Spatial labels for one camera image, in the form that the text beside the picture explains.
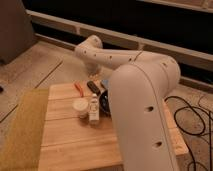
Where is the black eraser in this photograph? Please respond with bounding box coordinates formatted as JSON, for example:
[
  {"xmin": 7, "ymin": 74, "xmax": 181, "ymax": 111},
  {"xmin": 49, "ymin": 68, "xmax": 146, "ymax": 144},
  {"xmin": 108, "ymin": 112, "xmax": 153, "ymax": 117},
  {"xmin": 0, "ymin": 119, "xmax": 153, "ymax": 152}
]
[{"xmin": 87, "ymin": 81, "xmax": 101, "ymax": 95}]

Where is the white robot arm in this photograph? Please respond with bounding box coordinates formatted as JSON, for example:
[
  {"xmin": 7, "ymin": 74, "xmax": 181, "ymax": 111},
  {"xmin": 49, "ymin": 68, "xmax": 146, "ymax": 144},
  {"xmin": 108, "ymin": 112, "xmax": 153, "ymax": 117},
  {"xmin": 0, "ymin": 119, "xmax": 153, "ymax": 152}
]
[{"xmin": 75, "ymin": 35, "xmax": 180, "ymax": 171}]

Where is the light blue object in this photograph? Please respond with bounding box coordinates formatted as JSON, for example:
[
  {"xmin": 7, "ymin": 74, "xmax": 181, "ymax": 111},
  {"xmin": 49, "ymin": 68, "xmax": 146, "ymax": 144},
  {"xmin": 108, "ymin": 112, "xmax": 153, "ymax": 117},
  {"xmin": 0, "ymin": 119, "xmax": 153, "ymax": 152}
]
[{"xmin": 101, "ymin": 79, "xmax": 109, "ymax": 89}]

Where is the black round bowl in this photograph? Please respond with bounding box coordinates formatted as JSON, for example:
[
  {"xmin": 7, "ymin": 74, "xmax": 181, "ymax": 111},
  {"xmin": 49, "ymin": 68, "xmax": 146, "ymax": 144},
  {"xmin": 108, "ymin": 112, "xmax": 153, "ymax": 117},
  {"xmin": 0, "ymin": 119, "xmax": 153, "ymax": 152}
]
[{"xmin": 99, "ymin": 90, "xmax": 110, "ymax": 115}]

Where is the small white bottle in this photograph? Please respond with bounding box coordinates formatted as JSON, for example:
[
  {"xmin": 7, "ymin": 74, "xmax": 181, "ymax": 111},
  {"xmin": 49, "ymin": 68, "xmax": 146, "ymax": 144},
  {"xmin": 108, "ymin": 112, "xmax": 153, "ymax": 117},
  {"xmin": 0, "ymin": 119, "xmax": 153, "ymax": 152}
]
[{"xmin": 89, "ymin": 94, "xmax": 100, "ymax": 125}]

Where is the white round cup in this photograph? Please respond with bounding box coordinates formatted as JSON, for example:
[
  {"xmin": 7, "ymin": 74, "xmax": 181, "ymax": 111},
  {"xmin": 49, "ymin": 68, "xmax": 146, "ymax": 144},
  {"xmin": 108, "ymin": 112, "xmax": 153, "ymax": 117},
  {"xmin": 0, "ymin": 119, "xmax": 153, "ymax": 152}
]
[{"xmin": 73, "ymin": 98, "xmax": 89, "ymax": 118}]

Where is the brown cabinet corner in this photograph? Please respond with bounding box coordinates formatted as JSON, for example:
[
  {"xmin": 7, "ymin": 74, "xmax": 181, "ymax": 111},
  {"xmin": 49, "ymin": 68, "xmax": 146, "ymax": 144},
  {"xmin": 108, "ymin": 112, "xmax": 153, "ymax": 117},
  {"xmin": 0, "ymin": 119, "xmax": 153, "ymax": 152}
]
[{"xmin": 0, "ymin": 0, "xmax": 37, "ymax": 64}]

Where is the yellow-green mat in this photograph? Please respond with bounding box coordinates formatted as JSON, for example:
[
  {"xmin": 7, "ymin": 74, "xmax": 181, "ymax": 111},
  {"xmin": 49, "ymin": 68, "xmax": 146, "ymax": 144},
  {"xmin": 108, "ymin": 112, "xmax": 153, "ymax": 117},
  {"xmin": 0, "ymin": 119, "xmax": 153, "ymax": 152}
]
[{"xmin": 0, "ymin": 89, "xmax": 49, "ymax": 171}]

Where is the white wall rail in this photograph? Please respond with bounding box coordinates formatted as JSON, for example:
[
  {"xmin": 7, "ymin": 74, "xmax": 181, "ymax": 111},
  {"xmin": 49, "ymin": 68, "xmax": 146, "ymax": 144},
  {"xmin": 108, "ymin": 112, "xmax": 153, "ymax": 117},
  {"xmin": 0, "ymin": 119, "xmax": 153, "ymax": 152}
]
[{"xmin": 27, "ymin": 10, "xmax": 213, "ymax": 91}]

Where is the black floor cable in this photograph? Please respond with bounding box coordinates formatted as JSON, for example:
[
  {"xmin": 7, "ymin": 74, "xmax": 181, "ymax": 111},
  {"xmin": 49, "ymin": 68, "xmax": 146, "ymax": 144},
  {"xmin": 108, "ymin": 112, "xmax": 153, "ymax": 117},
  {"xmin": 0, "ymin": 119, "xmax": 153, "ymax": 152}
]
[{"xmin": 164, "ymin": 95, "xmax": 213, "ymax": 171}]

